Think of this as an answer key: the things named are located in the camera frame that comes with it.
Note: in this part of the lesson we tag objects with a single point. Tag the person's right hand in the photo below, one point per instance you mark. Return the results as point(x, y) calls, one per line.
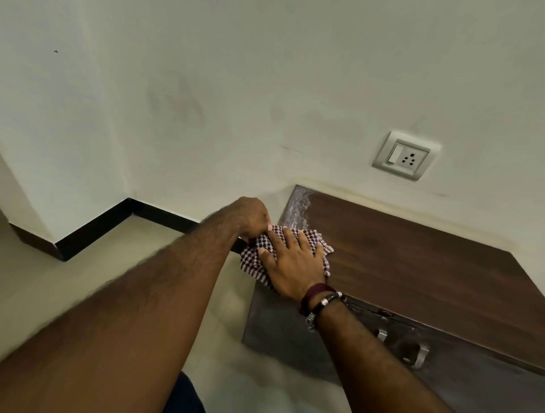
point(298, 272)

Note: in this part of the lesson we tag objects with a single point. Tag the person's left hand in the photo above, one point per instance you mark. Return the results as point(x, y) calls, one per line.
point(242, 219)

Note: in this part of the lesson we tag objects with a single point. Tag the checkered maroon white cloth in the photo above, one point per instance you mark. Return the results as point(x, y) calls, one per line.
point(253, 261)

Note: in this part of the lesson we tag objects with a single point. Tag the brown wooden cabinet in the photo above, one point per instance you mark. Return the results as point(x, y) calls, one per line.
point(426, 264)

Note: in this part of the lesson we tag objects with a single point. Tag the person's right forearm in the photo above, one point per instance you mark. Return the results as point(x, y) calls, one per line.
point(374, 370)

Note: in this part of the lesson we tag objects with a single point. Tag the person's left forearm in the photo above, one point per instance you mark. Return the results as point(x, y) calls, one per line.
point(127, 323)

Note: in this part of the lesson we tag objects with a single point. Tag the person's dark trousers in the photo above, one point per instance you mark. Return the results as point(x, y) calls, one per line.
point(185, 395)

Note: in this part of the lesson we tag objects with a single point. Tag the small white socket panel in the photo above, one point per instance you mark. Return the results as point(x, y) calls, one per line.
point(406, 156)

